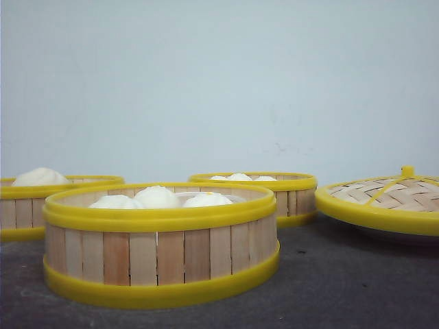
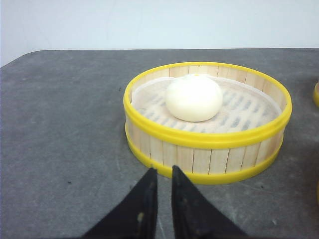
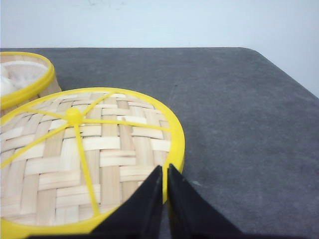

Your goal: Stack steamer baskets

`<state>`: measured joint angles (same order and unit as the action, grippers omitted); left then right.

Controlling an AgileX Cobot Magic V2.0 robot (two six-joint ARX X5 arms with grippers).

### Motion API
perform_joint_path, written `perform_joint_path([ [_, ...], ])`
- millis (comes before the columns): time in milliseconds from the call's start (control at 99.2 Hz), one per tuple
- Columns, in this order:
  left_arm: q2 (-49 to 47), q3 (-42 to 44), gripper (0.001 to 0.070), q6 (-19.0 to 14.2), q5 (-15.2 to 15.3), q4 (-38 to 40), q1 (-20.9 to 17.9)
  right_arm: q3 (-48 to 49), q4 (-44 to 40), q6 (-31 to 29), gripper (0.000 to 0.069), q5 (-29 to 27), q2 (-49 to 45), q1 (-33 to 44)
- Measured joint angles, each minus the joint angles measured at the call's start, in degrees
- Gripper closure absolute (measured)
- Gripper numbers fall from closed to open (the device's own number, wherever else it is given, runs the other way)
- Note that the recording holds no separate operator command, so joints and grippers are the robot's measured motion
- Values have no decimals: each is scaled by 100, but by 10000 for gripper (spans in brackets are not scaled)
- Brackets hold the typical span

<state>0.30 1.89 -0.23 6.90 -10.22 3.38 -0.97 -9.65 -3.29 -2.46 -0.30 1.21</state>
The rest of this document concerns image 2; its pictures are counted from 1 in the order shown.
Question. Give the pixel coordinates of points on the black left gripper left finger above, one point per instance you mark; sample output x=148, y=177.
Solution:
x=135, y=217

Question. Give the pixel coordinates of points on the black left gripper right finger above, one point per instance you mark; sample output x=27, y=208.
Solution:
x=194, y=217

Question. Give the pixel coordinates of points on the bamboo steamer basket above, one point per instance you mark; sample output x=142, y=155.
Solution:
x=207, y=158
x=316, y=94

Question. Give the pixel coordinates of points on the smooth white steamed bun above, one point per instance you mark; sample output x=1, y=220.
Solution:
x=193, y=98

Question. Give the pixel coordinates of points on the white steamer liner cloth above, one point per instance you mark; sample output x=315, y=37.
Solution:
x=244, y=107

